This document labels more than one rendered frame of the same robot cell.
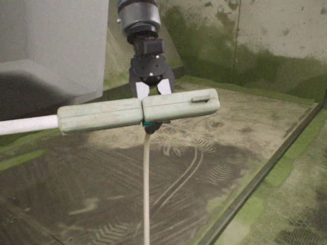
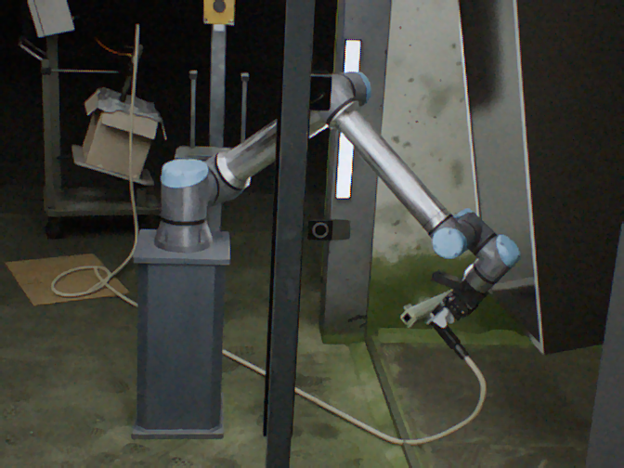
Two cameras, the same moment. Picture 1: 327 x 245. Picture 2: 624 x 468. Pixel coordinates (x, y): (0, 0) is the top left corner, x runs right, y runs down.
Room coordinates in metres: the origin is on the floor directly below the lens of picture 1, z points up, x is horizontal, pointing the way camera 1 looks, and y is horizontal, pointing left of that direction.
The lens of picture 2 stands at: (2.40, -2.20, 1.63)
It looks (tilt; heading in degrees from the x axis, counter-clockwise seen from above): 17 degrees down; 137
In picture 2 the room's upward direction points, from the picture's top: 3 degrees clockwise
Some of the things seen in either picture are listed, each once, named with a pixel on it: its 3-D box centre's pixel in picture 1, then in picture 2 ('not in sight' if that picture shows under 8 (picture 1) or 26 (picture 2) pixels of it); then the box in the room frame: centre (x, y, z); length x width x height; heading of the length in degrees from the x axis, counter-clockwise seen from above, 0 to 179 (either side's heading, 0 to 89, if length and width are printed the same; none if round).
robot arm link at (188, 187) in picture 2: not in sight; (186, 188); (-0.14, -0.42, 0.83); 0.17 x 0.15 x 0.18; 109
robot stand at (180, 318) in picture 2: not in sight; (181, 332); (-0.14, -0.43, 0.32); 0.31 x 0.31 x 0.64; 53
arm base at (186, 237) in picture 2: not in sight; (183, 229); (-0.14, -0.43, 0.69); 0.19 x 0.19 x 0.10
